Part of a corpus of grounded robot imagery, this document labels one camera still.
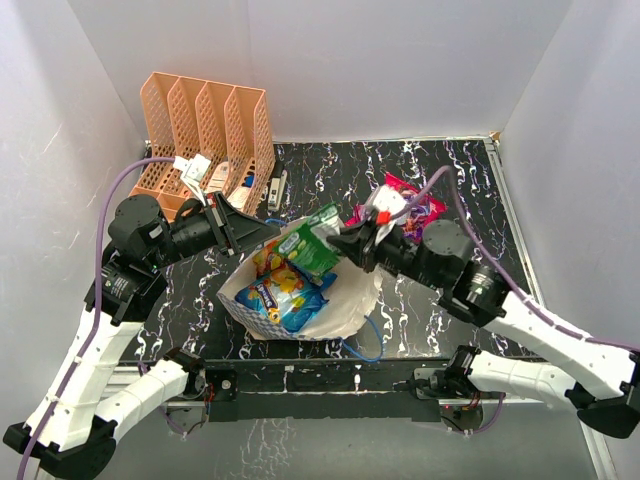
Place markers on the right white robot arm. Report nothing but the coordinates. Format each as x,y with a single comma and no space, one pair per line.
600,382

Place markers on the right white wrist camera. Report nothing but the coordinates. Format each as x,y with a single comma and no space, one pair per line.
387,207

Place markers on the aluminium frame rail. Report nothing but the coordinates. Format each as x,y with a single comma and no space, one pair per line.
487,377

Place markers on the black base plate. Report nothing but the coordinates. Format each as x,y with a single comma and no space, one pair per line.
250,407

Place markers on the orange plastic file organizer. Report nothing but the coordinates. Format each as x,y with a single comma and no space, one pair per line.
228,124

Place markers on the grey stapler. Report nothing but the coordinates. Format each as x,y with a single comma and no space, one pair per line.
276,187

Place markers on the blue checkered paper bag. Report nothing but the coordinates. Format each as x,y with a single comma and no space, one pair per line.
352,299

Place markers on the small blue white packet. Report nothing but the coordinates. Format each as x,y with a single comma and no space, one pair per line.
324,281

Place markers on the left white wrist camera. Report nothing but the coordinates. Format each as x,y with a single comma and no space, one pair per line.
192,172

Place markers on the white bottle in organizer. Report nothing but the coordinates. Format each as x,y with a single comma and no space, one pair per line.
219,180

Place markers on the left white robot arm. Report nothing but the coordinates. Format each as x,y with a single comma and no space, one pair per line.
75,430

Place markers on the rainbow candy bag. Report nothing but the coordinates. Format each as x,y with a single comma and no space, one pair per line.
306,246

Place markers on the orange candy bag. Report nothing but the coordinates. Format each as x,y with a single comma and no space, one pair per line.
267,259

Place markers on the blue snack packet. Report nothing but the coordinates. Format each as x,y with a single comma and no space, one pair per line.
285,297

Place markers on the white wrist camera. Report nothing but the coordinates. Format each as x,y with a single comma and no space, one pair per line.
387,207
192,172

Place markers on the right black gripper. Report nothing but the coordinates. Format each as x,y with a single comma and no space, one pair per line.
363,244

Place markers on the pink chips bag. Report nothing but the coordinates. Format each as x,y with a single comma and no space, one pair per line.
408,191

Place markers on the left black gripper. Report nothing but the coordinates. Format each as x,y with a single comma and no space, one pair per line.
234,230

